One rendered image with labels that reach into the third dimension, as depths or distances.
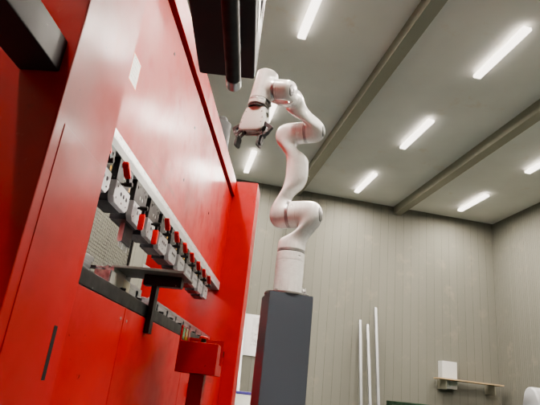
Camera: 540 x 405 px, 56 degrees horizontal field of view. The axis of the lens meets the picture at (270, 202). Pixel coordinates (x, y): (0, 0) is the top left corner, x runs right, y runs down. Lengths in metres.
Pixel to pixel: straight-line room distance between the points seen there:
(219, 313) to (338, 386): 8.87
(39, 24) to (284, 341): 1.45
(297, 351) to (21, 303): 1.29
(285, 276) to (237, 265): 2.09
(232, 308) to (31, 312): 3.20
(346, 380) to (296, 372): 10.83
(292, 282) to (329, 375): 10.67
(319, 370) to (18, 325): 11.83
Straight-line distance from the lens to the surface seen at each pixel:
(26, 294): 0.96
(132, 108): 1.95
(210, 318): 4.12
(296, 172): 2.24
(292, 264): 2.11
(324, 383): 12.67
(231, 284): 4.14
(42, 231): 0.98
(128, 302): 1.75
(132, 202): 2.00
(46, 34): 1.01
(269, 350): 2.01
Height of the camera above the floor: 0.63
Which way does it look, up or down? 20 degrees up
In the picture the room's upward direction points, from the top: 6 degrees clockwise
